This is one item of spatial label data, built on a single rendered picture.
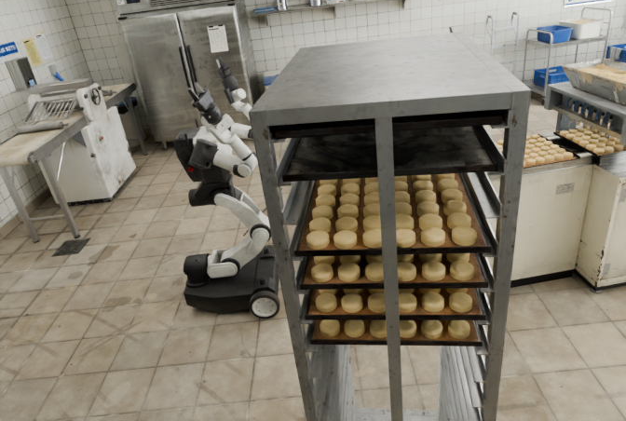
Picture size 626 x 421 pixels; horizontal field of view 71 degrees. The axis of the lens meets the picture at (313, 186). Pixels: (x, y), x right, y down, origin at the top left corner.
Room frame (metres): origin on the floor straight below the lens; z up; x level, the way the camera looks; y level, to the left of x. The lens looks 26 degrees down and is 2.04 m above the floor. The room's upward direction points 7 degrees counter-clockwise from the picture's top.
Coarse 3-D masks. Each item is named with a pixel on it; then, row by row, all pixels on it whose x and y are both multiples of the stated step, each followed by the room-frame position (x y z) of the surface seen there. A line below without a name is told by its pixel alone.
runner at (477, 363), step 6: (468, 348) 0.80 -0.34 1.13; (474, 348) 0.79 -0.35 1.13; (468, 354) 0.78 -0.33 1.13; (474, 354) 0.78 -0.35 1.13; (474, 360) 0.76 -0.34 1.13; (480, 360) 0.75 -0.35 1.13; (474, 366) 0.74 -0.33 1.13; (480, 366) 0.74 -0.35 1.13; (474, 372) 0.73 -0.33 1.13; (480, 372) 0.72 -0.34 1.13; (486, 372) 0.70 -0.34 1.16; (474, 378) 0.71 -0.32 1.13; (480, 378) 0.71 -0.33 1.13; (486, 378) 0.70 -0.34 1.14
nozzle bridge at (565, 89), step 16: (560, 96) 2.71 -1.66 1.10; (576, 96) 2.46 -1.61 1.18; (592, 96) 2.42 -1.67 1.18; (560, 112) 2.63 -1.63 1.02; (576, 112) 2.54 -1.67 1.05; (592, 112) 2.42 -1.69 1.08; (624, 112) 2.11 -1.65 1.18; (560, 128) 2.72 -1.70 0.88; (608, 128) 2.24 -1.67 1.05; (624, 128) 2.07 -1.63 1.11; (624, 144) 2.05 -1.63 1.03
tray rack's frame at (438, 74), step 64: (320, 64) 1.11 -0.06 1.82; (384, 64) 1.02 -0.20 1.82; (448, 64) 0.94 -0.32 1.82; (256, 128) 0.77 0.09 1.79; (384, 128) 0.74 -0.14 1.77; (512, 128) 0.69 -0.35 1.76; (384, 192) 0.74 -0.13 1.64; (512, 192) 0.69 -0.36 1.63; (384, 256) 0.74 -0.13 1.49; (512, 256) 0.69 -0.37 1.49
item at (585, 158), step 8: (576, 160) 2.23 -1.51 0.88; (584, 160) 2.23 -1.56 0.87; (592, 160) 2.24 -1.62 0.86; (528, 168) 2.21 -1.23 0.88; (536, 168) 2.21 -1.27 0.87; (544, 168) 2.22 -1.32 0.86; (552, 168) 2.22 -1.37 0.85; (560, 168) 2.22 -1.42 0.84; (488, 176) 2.19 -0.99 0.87; (496, 176) 2.20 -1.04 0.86
